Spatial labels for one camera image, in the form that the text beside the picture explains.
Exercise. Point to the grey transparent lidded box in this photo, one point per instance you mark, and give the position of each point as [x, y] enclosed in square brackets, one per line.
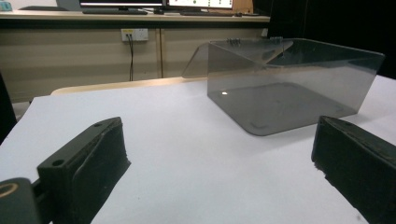
[280, 102]

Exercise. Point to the black curtain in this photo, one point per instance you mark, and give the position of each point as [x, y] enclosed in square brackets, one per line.
[336, 21]

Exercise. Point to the white table board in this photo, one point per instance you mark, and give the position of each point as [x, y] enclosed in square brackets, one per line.
[193, 174]

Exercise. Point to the brown cardboard box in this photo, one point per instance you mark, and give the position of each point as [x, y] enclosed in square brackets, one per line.
[243, 6]

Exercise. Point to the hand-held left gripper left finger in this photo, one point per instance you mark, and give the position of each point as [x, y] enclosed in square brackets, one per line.
[84, 168]

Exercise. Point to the black keyboard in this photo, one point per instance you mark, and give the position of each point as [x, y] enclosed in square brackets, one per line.
[115, 11]
[208, 14]

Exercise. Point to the beige desk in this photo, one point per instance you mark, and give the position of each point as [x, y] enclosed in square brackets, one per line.
[77, 56]

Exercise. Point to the computer monitor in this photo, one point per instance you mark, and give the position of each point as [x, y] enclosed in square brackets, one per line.
[200, 3]
[121, 2]

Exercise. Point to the white wall socket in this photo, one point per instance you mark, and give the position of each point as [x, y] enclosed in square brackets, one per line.
[138, 34]

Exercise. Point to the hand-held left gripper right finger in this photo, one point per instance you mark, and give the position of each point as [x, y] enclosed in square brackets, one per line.
[361, 168]

